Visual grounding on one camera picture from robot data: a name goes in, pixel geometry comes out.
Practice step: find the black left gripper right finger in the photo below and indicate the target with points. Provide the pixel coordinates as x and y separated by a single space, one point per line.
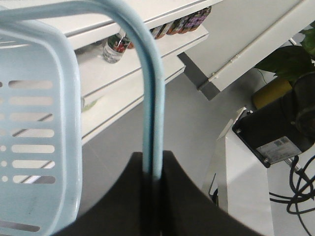
186 211

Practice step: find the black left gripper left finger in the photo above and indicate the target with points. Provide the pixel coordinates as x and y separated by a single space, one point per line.
118 212

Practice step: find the light blue plastic basket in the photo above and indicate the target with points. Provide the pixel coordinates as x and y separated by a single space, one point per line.
41 173

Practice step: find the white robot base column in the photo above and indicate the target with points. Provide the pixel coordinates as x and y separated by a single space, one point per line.
240 180

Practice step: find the black robot shoulder motor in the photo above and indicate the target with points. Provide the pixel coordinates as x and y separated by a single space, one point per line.
284 128

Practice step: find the white store shelving unit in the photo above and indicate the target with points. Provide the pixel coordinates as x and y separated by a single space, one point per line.
109 91

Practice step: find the gold plant pot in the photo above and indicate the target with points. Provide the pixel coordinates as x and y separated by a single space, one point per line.
270 92

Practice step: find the clear water bottle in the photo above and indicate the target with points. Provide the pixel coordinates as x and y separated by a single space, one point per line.
115 47

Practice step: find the green potted plant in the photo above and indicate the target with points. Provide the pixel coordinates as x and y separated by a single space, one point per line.
291 62

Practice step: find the dark juice bottles row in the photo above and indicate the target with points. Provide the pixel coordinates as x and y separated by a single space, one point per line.
182 25

